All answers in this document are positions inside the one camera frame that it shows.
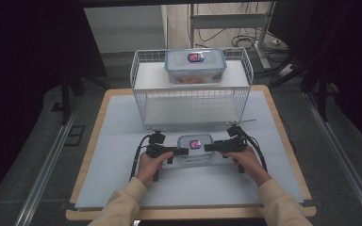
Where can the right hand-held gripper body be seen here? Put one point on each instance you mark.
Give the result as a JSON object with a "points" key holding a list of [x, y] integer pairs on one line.
{"points": [[237, 145]]}

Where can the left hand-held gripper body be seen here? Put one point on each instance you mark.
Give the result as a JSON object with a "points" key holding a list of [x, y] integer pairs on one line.
{"points": [[157, 149]]}

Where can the small clear lidded food container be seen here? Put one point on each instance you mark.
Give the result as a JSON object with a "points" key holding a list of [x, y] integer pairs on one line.
{"points": [[194, 158]]}

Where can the large clear lidded food container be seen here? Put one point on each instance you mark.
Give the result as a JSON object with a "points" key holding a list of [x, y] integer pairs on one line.
{"points": [[182, 67]]}

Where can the person's right hand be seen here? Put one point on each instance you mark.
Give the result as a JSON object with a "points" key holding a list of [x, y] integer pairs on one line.
{"points": [[248, 163]]}

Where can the person's left hand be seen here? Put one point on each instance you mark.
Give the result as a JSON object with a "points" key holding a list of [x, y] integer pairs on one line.
{"points": [[149, 169]]}

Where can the pale blue table mat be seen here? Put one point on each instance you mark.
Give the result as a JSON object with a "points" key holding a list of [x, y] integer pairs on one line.
{"points": [[201, 188]]}

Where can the white power strip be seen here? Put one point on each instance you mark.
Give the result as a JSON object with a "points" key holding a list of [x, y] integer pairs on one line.
{"points": [[286, 70]]}

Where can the black stand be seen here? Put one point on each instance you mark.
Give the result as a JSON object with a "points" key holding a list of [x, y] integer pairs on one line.
{"points": [[322, 91], [65, 94]]}

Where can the white cabinet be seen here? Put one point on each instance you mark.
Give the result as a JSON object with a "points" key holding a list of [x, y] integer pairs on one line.
{"points": [[125, 28]]}

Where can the aluminium floor rail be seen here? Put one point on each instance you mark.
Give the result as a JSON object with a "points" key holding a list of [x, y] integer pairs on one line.
{"points": [[48, 166], [342, 157]]}

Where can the white metal desk frame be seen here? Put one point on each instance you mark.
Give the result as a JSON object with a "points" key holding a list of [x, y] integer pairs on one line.
{"points": [[229, 21]]}

